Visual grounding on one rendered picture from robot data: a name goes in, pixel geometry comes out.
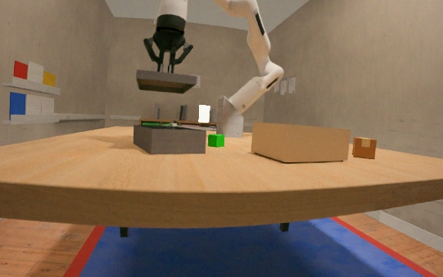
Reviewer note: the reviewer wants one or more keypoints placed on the green block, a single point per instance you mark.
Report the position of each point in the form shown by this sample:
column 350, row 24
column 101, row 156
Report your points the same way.
column 215, row 141

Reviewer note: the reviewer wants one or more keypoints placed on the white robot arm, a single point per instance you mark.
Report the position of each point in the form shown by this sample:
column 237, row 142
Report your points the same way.
column 257, row 40

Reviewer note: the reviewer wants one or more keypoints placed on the grey square panel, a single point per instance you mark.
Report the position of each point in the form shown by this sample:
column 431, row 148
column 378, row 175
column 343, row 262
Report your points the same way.
column 177, row 83

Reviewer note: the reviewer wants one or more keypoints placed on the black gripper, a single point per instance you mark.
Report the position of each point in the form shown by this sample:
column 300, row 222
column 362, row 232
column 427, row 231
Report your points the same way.
column 169, row 37

